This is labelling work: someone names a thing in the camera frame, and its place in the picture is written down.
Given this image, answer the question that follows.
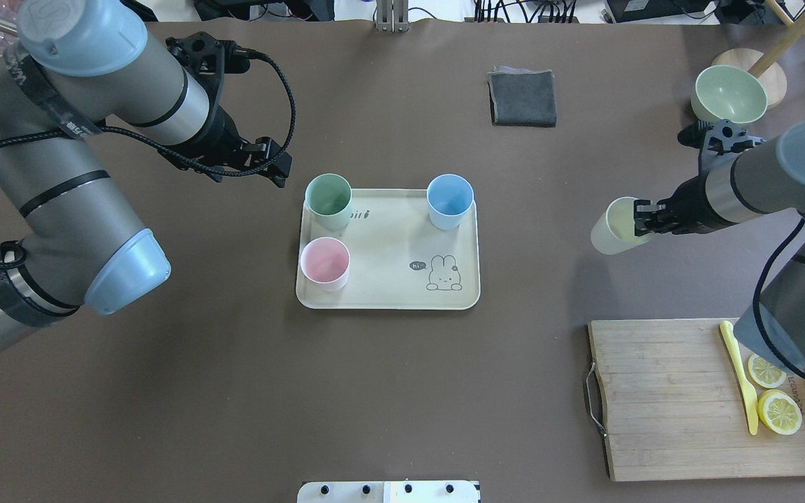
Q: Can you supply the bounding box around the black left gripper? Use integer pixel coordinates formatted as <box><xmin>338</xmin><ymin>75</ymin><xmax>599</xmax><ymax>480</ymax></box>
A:
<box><xmin>160</xmin><ymin>31</ymin><xmax>293</xmax><ymax>189</ymax></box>

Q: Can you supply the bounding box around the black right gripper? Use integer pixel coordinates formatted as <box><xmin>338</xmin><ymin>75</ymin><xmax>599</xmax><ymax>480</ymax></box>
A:
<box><xmin>632</xmin><ymin>120</ymin><xmax>764</xmax><ymax>238</ymax></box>

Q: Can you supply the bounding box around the cream yellow cup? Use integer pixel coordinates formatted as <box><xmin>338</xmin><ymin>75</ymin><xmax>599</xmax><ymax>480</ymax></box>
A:
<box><xmin>590</xmin><ymin>196</ymin><xmax>654</xmax><ymax>256</ymax></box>

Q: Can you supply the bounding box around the green cup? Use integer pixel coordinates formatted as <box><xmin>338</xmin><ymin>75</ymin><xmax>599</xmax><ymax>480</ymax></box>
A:
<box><xmin>305</xmin><ymin>174</ymin><xmax>353</xmax><ymax>231</ymax></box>

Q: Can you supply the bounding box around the pink cup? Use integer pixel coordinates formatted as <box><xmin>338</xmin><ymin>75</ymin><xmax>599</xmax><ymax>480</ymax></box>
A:
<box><xmin>299</xmin><ymin>238</ymin><xmax>351</xmax><ymax>292</ymax></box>

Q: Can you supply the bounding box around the blue cup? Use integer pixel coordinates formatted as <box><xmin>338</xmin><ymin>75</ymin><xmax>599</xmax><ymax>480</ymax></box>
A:
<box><xmin>427</xmin><ymin>174</ymin><xmax>474</xmax><ymax>231</ymax></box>

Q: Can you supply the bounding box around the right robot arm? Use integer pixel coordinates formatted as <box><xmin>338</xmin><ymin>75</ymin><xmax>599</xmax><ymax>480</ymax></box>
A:
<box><xmin>632</xmin><ymin>119</ymin><xmax>805</xmax><ymax>379</ymax></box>

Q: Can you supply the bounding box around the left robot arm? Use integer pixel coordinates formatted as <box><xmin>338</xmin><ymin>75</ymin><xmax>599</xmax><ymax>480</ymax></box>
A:
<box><xmin>0</xmin><ymin>1</ymin><xmax>291</xmax><ymax>353</ymax></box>

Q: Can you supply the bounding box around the cream rabbit tray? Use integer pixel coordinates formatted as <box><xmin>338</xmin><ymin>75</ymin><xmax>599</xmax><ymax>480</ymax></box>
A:
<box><xmin>295</xmin><ymin>189</ymin><xmax>481</xmax><ymax>311</ymax></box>

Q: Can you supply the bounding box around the green bowl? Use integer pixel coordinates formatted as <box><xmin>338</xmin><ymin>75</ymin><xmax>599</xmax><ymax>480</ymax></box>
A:
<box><xmin>690</xmin><ymin>66</ymin><xmax>769</xmax><ymax>125</ymax></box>

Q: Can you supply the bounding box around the grey folded cloth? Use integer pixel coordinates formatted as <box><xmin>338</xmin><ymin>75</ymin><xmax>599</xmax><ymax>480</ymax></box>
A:
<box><xmin>488</xmin><ymin>66</ymin><xmax>557</xmax><ymax>128</ymax></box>

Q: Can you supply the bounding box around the wooden cutting board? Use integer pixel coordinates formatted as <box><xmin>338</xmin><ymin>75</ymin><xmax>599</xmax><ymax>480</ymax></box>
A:
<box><xmin>587</xmin><ymin>319</ymin><xmax>805</xmax><ymax>483</ymax></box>

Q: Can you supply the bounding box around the yellow plastic knife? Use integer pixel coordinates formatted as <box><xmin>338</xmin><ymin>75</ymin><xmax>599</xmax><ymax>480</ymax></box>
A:
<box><xmin>718</xmin><ymin>319</ymin><xmax>760</xmax><ymax>435</ymax></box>

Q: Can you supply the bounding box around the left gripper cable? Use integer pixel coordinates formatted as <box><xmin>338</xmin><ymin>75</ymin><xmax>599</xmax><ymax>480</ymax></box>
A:
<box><xmin>0</xmin><ymin>49</ymin><xmax>297</xmax><ymax>271</ymax></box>

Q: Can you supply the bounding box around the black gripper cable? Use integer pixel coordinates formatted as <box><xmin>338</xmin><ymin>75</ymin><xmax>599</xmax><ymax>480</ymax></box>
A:
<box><xmin>750</xmin><ymin>218</ymin><xmax>805</xmax><ymax>400</ymax></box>

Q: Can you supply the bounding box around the aluminium frame post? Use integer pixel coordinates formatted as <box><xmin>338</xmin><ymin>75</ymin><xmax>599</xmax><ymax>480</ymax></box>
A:
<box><xmin>375</xmin><ymin>0</ymin><xmax>411</xmax><ymax>33</ymax></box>

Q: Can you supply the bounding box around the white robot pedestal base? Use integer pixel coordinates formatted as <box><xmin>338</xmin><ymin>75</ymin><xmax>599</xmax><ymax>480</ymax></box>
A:
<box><xmin>296</xmin><ymin>480</ymin><xmax>482</xmax><ymax>502</ymax></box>

